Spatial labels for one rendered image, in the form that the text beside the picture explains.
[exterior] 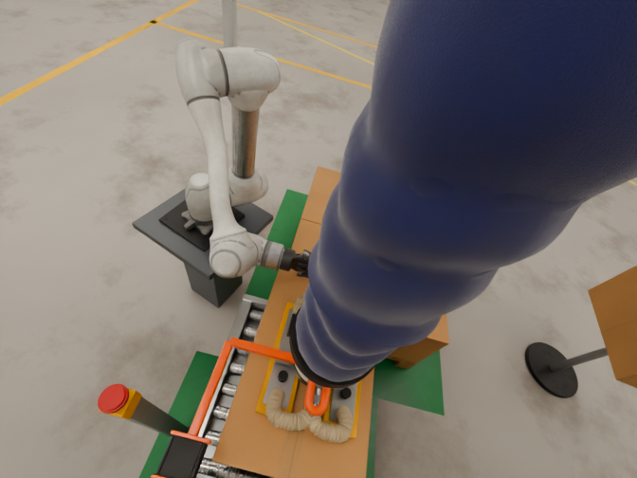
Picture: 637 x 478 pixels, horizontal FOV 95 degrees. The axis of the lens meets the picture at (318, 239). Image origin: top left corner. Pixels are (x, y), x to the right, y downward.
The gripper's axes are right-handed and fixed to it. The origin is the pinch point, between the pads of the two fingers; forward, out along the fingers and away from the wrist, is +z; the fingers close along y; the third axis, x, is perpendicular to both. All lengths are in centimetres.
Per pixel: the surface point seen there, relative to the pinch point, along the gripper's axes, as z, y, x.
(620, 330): 173, 43, -44
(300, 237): -18, 64, -61
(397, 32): -12, -76, 30
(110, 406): -51, 14, 50
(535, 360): 180, 114, -47
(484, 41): -8, -78, 35
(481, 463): 126, 117, 27
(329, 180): -9, 64, -123
